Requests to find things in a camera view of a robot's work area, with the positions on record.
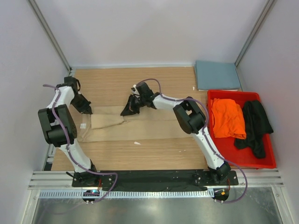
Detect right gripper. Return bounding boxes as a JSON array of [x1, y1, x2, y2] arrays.
[[121, 94, 146, 117]]

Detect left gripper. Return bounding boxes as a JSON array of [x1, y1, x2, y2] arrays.
[[70, 93, 93, 115]]

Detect beige t shirt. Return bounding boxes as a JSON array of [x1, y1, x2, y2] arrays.
[[77, 106, 190, 143]]

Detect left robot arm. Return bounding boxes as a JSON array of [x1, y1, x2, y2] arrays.
[[38, 77, 99, 187]]

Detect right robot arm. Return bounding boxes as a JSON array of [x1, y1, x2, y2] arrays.
[[121, 81, 231, 185]]

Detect folded blue t shirt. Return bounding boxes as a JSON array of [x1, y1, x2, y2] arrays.
[[194, 61, 241, 91]]

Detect orange t shirt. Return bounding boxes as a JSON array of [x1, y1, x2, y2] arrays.
[[210, 98, 247, 140]]

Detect red plastic bin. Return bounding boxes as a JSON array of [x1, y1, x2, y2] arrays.
[[207, 90, 277, 169]]

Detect black t shirt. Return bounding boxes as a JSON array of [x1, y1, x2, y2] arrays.
[[234, 100, 274, 159]]

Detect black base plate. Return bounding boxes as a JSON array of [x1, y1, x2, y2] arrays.
[[66, 169, 239, 191]]

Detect aluminium front rail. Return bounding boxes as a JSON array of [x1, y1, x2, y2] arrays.
[[28, 169, 284, 189]]

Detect left aluminium frame post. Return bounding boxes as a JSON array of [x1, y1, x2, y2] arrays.
[[27, 0, 72, 74]]

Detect aluminium frame post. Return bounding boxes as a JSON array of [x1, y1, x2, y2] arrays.
[[27, 0, 72, 74], [235, 0, 277, 68]]

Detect slotted cable duct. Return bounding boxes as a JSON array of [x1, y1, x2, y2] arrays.
[[39, 189, 214, 199]]

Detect right aluminium frame post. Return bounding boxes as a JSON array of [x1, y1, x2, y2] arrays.
[[235, 0, 277, 68]]

